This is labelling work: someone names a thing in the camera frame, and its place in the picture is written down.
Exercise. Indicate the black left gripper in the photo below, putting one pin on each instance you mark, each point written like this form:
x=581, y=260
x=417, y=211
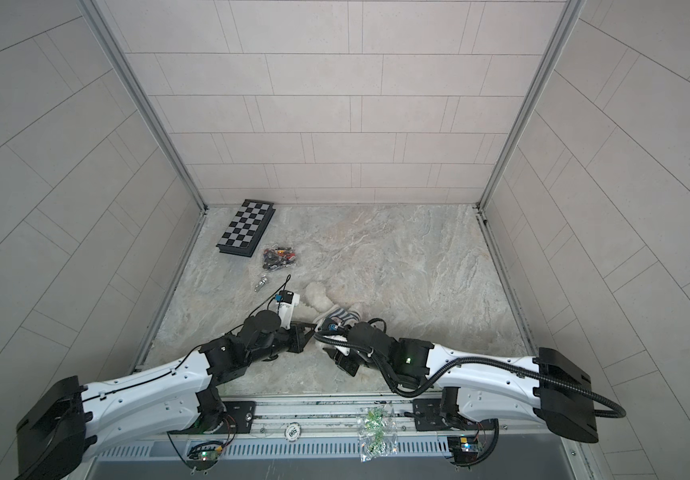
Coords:
x=299, y=342

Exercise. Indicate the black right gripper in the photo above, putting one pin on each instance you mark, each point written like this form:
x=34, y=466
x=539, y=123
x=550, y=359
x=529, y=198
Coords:
x=341, y=362

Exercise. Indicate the blue white striped shirt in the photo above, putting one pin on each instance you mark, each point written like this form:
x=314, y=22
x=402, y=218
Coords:
x=337, y=318

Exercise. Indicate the white teddy bear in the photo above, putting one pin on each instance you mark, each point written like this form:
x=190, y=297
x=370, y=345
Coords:
x=315, y=302

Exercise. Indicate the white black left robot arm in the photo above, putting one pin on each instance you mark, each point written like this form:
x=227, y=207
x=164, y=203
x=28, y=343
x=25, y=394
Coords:
x=74, y=422

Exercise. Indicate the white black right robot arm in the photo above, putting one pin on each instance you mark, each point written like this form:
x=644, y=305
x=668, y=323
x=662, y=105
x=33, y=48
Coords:
x=547, y=387

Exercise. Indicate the small silver chess piece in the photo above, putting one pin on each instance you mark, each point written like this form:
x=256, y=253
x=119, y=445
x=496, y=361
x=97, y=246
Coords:
x=261, y=283

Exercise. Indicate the clear bag of green parts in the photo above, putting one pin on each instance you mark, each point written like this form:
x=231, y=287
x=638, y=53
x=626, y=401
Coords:
x=377, y=433

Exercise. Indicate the clear bag of toy bricks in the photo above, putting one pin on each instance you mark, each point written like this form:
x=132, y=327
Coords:
x=278, y=257

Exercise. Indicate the folded black white chessboard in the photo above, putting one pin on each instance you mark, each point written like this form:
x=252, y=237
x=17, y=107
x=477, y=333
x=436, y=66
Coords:
x=246, y=229

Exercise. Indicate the right green circuit board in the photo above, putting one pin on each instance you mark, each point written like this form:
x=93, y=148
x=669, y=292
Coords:
x=465, y=451

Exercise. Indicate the green circuit board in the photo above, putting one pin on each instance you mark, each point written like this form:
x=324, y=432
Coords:
x=207, y=454
x=465, y=451

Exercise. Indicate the left green circuit board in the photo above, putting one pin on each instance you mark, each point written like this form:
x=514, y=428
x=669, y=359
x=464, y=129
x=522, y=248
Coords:
x=207, y=454

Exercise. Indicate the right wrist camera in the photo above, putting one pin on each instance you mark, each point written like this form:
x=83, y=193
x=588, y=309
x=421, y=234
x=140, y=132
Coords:
x=333, y=337

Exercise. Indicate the aluminium corner post right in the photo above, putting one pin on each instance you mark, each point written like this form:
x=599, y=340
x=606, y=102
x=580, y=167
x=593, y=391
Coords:
x=566, y=22

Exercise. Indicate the aluminium corner post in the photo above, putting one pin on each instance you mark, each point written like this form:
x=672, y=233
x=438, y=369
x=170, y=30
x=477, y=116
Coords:
x=566, y=22
x=100, y=28

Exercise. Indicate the aluminium corner post left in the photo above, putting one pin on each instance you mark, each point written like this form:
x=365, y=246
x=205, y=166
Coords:
x=100, y=28

